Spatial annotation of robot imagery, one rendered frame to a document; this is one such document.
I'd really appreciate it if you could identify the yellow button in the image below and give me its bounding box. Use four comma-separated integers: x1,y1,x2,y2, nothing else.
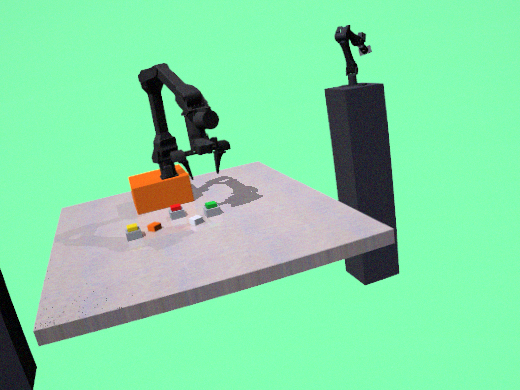
125,223,143,241

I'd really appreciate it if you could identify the red button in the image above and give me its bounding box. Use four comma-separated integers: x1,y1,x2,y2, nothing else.
168,204,186,220

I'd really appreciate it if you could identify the green button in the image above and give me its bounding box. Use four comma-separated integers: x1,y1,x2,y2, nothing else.
203,201,221,218

